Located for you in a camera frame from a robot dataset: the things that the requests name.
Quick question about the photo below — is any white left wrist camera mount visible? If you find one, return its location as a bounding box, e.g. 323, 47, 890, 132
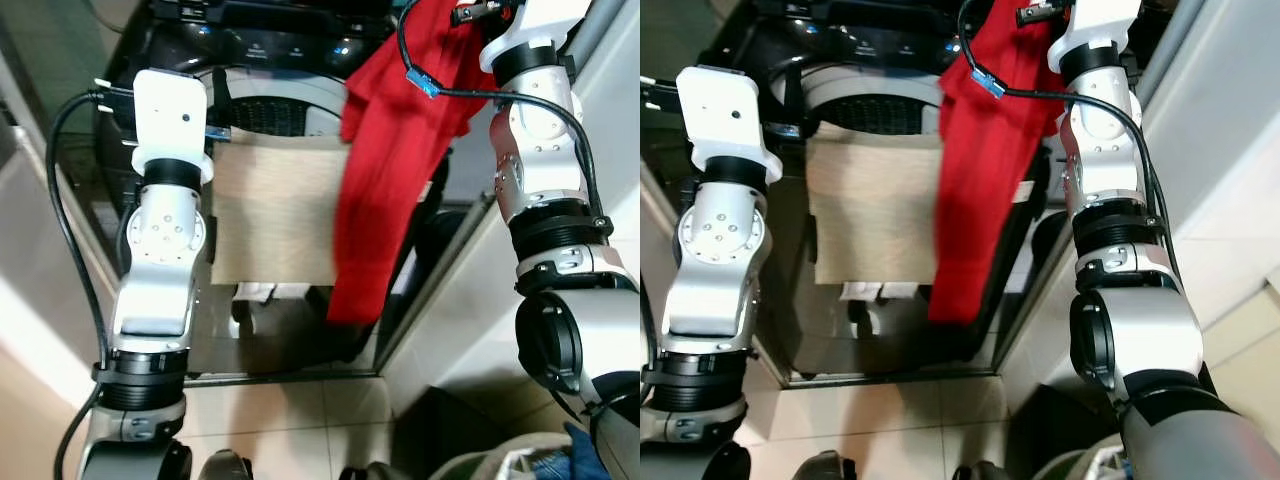
131, 69, 216, 184
676, 65, 783, 186

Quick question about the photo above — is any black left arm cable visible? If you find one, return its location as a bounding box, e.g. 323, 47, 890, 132
45, 88, 136, 480
640, 280, 657, 401

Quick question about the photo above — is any blue garment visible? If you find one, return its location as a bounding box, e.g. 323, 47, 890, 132
545, 422, 611, 480

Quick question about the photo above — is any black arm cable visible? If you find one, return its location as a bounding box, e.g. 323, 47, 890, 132
45, 88, 136, 480
640, 280, 657, 401
396, 0, 611, 241
958, 0, 1186, 291

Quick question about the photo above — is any tan cloth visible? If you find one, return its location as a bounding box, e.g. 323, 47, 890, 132
210, 128, 441, 286
805, 122, 1036, 286

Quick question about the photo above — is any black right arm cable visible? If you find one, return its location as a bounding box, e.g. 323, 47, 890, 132
958, 0, 1186, 291
396, 0, 611, 241

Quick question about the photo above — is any dark left robot foot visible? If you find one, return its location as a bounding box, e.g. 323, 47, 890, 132
800, 450, 856, 480
195, 450, 253, 480

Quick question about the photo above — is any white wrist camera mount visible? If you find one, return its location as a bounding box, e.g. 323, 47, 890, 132
131, 69, 216, 184
1047, 0, 1146, 73
676, 65, 783, 186
478, 0, 601, 73

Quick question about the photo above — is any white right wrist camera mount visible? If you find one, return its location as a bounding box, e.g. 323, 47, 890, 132
478, 0, 601, 73
1047, 0, 1146, 73

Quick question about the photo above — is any red garment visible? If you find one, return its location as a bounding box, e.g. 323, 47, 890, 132
927, 0, 1066, 326
326, 0, 491, 326

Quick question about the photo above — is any grey laundry basket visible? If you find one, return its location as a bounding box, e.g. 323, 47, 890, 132
430, 432, 601, 480
1030, 435, 1126, 480

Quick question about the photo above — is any white garment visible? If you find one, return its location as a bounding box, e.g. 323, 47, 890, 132
498, 448, 551, 480
1080, 447, 1126, 480

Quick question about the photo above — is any black top-loading washing machine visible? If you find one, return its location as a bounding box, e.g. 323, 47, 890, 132
90, 0, 501, 376
640, 0, 1071, 381

